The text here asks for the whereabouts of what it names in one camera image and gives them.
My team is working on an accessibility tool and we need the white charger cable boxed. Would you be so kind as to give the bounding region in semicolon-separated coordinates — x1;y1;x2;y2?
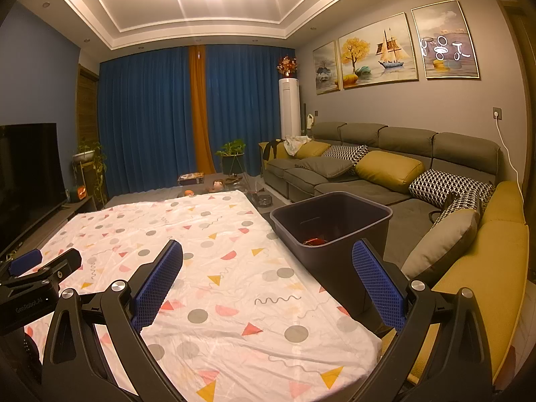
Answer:
496;119;526;202

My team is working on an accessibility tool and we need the grey television cabinet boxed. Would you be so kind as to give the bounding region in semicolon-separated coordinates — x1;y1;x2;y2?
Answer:
0;195;99;260

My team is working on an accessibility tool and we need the black television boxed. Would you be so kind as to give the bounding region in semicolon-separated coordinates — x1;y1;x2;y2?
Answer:
0;123;68;256

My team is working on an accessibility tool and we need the large yellow cushion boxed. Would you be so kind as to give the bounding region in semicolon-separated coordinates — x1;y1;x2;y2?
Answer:
355;151;425;194

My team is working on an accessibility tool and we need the white standing air conditioner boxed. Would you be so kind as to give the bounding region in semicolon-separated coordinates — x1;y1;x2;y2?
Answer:
278;77;302;137

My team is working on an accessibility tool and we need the black garment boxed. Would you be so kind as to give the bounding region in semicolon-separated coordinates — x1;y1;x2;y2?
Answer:
263;139;285;162

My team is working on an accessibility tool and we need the patterned white tablecloth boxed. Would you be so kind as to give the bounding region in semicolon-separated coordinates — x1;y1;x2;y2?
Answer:
17;190;383;402

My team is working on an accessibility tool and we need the grey sofa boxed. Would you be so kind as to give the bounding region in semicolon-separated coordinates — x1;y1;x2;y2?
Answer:
259;121;530;386

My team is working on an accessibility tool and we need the white cloth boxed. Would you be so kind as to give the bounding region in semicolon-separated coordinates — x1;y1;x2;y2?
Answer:
284;135;311;155

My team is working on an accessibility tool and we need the small landscape painting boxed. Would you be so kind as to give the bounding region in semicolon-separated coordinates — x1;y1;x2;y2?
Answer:
312;41;342;95

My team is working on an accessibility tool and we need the red flower arrangement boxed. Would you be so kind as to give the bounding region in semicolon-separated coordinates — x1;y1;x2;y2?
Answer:
276;54;299;78

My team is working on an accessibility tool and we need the trailing potted plant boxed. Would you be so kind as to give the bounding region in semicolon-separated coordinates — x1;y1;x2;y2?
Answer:
72;141;107;208

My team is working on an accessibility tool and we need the orange curtain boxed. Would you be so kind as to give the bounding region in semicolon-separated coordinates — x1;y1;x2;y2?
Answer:
188;46;212;177

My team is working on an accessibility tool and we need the small yellow cushion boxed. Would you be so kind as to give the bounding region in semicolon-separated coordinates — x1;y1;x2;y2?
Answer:
293;140;332;160

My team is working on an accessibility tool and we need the large light grey cushion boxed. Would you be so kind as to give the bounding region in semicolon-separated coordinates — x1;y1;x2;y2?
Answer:
400;208;481;281

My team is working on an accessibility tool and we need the purple framed painting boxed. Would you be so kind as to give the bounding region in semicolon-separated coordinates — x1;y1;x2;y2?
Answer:
410;0;481;81

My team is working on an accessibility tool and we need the brown wooden screen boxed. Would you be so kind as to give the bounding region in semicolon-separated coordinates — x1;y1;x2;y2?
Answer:
75;64;101;151

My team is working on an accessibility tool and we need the blue curtain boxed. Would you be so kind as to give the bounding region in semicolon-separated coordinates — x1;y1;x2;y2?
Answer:
98;46;193;197
205;44;298;177

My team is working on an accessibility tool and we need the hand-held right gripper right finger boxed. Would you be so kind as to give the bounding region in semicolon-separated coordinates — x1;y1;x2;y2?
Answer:
352;240;497;402

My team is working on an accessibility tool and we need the dark coffee table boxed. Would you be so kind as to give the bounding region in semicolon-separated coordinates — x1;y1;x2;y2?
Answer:
105;174;277;214

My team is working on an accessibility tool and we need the potted plant dark pot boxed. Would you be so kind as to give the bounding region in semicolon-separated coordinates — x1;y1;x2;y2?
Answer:
215;139;248;175

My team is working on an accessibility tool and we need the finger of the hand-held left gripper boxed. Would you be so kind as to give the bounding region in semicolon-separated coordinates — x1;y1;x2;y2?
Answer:
19;248;83;291
6;249;45;277

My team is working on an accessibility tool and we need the sailboat painting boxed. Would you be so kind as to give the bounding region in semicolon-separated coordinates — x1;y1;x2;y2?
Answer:
337;12;419;90

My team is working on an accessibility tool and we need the grey plastic bin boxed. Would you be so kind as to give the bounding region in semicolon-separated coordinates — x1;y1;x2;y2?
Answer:
270;191;394;319

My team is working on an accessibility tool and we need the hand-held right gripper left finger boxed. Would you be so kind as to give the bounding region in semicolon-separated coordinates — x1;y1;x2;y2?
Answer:
41;240;189;402

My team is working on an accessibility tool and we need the houndstooth cushion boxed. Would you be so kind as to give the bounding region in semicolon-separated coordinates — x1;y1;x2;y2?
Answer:
433;188;486;224
408;170;495;208
322;144;370;166

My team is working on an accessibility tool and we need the flat grey cushion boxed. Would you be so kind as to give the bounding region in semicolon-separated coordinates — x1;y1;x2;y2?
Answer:
293;158;354;179

